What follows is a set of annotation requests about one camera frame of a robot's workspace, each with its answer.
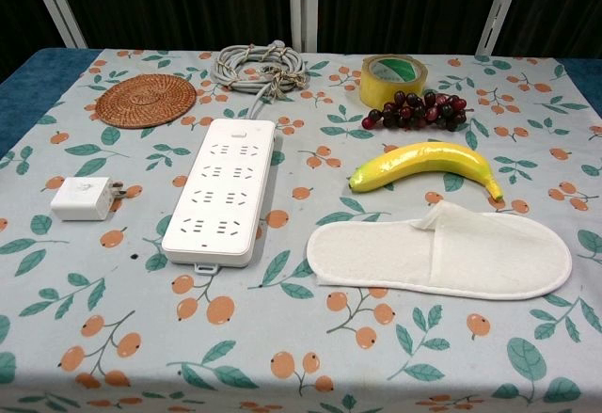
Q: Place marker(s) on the yellow packing tape roll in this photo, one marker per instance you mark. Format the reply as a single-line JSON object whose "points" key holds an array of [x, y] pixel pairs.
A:
{"points": [[376, 90]]}

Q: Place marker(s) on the dark red grape bunch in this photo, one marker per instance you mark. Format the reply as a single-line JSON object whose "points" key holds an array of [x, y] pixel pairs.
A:
{"points": [[414, 112]]}

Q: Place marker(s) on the black pleated curtain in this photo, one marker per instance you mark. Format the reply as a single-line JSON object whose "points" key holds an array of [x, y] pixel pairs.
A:
{"points": [[19, 4], [179, 4], [404, 4], [559, 8]]}

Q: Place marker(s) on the white power strip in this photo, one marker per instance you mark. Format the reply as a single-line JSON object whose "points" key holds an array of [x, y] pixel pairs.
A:
{"points": [[216, 229]]}

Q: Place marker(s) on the white disposable slipper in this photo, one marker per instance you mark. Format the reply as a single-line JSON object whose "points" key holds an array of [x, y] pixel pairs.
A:
{"points": [[376, 255]]}

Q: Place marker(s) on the blue table cover cloth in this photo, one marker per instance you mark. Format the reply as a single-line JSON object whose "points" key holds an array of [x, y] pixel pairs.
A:
{"points": [[28, 74]]}

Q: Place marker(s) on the round woven rattan coaster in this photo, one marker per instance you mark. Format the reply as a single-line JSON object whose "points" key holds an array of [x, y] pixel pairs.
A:
{"points": [[146, 101]]}

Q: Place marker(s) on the white charger plug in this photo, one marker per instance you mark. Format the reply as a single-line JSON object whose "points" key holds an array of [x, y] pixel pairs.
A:
{"points": [[77, 199]]}

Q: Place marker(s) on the white metal frame post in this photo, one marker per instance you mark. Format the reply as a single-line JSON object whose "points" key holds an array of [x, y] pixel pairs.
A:
{"points": [[303, 4], [61, 4], [501, 8]]}

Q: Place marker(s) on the floral fruit print tablecloth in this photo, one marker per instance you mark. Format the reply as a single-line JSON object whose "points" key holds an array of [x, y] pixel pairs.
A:
{"points": [[301, 347]]}

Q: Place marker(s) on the yellow banana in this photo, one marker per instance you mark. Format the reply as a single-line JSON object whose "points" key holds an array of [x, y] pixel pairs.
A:
{"points": [[423, 159]]}

